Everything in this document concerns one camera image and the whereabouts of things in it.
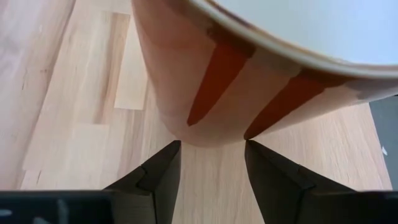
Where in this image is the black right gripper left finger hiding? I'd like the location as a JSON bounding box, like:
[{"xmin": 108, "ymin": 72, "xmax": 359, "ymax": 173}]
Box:
[{"xmin": 104, "ymin": 140, "xmax": 182, "ymax": 224}]

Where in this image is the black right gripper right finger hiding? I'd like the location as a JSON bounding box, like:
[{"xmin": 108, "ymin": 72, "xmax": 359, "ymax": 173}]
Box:
[{"xmin": 244, "ymin": 139, "xmax": 355, "ymax": 224}]

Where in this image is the orange cup white inside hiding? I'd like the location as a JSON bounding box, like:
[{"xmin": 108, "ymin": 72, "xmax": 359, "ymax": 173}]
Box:
[{"xmin": 130, "ymin": 0, "xmax": 398, "ymax": 147}]

